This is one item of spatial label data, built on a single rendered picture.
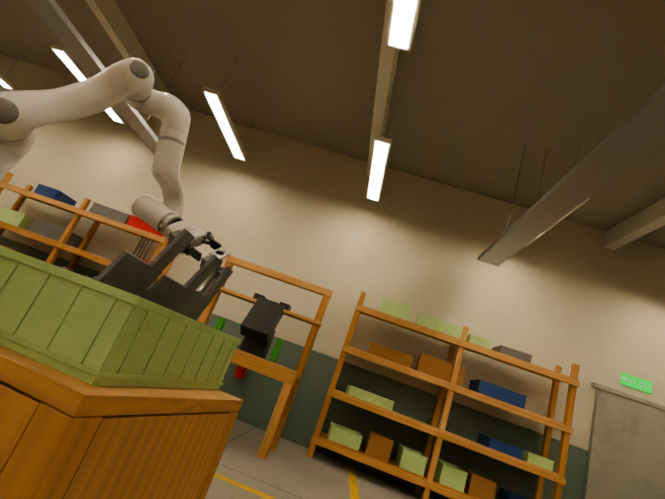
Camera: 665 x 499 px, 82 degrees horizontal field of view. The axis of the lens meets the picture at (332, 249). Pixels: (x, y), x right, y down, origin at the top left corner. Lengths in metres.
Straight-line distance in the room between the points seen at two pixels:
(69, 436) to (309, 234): 5.80
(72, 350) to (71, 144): 7.96
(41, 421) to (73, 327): 0.18
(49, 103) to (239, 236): 5.31
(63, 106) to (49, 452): 1.01
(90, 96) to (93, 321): 0.83
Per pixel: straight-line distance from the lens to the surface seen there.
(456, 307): 6.28
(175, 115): 1.52
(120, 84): 1.48
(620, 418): 7.02
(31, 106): 1.44
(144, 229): 6.51
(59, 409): 0.79
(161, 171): 1.46
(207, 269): 1.14
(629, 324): 7.39
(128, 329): 0.84
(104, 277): 0.93
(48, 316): 0.93
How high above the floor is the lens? 0.94
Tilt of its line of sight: 18 degrees up
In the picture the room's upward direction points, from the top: 21 degrees clockwise
